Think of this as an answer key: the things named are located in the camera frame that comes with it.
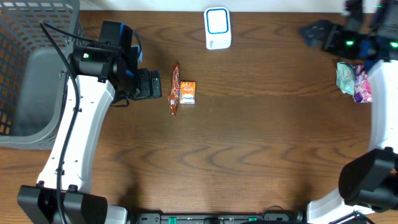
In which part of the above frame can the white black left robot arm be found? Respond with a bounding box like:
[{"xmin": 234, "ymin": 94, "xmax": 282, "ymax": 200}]
[{"xmin": 17, "ymin": 21, "xmax": 162, "ymax": 223}]

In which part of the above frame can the red purple snack packet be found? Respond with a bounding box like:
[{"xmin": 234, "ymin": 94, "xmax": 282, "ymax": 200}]
[{"xmin": 353, "ymin": 65, "xmax": 373, "ymax": 103}]

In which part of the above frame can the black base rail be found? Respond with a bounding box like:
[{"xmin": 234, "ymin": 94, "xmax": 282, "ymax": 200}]
[{"xmin": 127, "ymin": 211, "xmax": 305, "ymax": 224}]

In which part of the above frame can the teal snack wrapper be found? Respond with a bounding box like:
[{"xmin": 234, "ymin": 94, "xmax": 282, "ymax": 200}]
[{"xmin": 336, "ymin": 62, "xmax": 354, "ymax": 96}]

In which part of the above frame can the orange red snack sachet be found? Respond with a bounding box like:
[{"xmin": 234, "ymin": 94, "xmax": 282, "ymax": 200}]
[{"xmin": 168, "ymin": 63, "xmax": 180, "ymax": 116}]

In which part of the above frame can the small orange carton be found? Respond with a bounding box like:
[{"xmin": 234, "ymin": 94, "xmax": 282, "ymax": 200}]
[{"xmin": 180, "ymin": 82, "xmax": 196, "ymax": 105}]

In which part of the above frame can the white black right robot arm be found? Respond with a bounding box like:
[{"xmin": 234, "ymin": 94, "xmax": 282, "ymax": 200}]
[{"xmin": 300, "ymin": 0, "xmax": 397, "ymax": 223}]

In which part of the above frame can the grey plastic mesh basket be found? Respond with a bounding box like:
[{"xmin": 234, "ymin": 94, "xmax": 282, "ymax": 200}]
[{"xmin": 1, "ymin": 0, "xmax": 85, "ymax": 149}]

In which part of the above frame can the white barcode scanner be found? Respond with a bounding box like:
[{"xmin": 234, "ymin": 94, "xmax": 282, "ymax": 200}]
[{"xmin": 203, "ymin": 7, "xmax": 232, "ymax": 50}]

